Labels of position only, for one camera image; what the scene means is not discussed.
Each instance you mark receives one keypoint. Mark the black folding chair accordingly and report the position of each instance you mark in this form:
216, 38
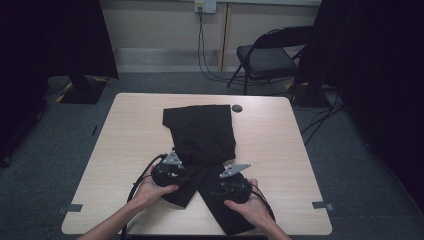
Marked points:
266, 61

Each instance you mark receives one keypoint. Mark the wooden wall strip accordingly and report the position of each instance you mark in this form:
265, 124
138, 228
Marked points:
224, 40

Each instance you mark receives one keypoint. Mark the black pants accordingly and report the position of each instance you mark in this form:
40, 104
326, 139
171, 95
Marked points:
200, 133

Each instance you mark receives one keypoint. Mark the black stand base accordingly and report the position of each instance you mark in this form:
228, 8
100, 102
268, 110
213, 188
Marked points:
306, 98

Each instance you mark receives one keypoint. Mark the black base with yellow tape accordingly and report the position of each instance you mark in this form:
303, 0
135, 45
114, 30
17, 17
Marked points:
83, 93

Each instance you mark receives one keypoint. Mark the person's right hand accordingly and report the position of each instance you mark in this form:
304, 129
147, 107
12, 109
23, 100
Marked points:
255, 210

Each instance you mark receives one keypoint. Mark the grey tape strip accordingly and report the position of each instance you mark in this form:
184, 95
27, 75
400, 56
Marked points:
71, 208
322, 205

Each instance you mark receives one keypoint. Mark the person's left hand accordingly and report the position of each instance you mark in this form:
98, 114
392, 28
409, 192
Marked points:
148, 195

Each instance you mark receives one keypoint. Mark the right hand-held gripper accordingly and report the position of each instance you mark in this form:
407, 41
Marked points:
235, 188

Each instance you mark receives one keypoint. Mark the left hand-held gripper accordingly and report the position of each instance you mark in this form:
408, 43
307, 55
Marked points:
166, 175

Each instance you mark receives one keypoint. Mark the dark curtain with stand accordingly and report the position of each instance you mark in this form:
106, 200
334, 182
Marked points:
376, 83

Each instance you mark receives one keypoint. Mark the round grey table grommet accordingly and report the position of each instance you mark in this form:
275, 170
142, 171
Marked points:
237, 108

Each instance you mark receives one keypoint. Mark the white wall socket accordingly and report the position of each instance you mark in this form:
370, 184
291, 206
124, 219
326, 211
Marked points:
205, 6

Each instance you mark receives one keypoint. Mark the large dark curtain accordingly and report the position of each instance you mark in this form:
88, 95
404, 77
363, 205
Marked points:
40, 50

